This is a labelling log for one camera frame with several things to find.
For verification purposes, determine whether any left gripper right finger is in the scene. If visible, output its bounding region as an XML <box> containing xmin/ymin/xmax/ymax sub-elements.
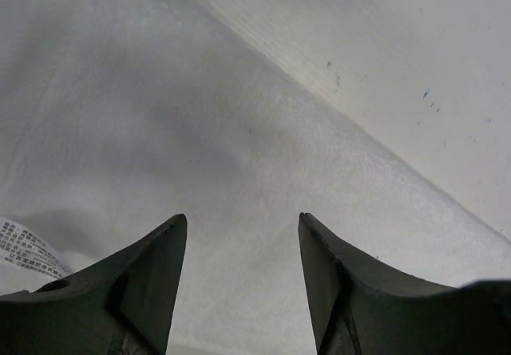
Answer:
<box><xmin>298</xmin><ymin>213</ymin><xmax>510</xmax><ymax>354</ymax></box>

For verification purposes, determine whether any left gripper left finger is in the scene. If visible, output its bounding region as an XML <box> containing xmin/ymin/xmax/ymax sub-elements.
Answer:
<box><xmin>1</xmin><ymin>214</ymin><xmax>187</xmax><ymax>354</ymax></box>

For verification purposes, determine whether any white towel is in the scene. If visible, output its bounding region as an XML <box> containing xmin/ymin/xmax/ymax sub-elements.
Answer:
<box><xmin>1</xmin><ymin>0</ymin><xmax>510</xmax><ymax>354</ymax></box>

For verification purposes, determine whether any white towel care label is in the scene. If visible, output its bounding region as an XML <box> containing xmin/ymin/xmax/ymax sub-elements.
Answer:
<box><xmin>0</xmin><ymin>216</ymin><xmax>73</xmax><ymax>279</ymax></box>

